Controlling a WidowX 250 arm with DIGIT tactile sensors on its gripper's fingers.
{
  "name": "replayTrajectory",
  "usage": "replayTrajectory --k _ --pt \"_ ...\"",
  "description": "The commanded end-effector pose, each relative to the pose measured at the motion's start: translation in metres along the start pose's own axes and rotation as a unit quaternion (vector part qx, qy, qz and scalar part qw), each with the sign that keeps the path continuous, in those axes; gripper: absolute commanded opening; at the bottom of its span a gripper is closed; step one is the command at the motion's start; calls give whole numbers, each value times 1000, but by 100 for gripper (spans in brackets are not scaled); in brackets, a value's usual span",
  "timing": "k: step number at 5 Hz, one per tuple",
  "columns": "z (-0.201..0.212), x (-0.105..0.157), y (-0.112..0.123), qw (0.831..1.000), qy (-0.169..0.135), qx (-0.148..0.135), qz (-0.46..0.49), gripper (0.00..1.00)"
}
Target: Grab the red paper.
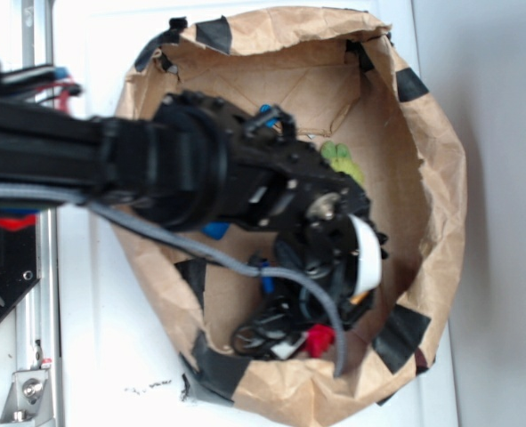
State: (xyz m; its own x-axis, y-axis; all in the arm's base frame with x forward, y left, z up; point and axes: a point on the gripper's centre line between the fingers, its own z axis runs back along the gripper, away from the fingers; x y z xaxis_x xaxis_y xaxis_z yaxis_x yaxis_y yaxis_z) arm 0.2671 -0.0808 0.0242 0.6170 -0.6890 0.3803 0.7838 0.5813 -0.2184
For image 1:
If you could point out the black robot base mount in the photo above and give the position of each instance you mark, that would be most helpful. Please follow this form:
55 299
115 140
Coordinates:
18 265

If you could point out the red paper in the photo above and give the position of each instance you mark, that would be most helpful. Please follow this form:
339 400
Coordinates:
319 338

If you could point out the aluminium frame rail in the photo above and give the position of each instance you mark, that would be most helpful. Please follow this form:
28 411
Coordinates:
35 396

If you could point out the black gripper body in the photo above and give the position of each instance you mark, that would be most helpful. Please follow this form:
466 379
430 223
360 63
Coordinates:
326 253

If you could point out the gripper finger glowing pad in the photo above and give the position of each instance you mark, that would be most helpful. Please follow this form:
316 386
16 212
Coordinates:
354 306
266 345

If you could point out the brown paper bag tray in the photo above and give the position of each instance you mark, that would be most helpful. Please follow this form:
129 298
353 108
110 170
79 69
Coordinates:
337 74

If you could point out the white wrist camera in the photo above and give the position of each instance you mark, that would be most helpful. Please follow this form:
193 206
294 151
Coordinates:
369 260

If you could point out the green plush toy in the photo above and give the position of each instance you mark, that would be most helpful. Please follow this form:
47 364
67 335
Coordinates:
340 159

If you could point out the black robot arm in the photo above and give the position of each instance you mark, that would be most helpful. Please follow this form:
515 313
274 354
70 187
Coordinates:
124 160

